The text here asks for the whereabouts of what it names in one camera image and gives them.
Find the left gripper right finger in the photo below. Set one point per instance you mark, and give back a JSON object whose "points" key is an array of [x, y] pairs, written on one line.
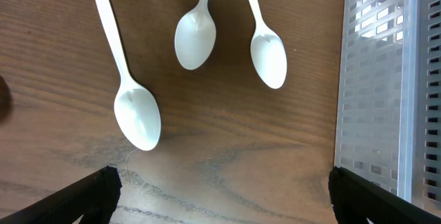
{"points": [[357, 200]]}

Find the white plastic spoon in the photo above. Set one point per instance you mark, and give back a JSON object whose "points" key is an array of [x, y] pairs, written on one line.
{"points": [[135, 108], [267, 51], [195, 36]]}

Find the clear plastic basket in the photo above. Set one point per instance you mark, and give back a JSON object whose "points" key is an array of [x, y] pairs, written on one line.
{"points": [[388, 120]]}

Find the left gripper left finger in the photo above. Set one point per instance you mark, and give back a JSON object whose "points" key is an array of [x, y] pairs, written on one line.
{"points": [[92, 199]]}

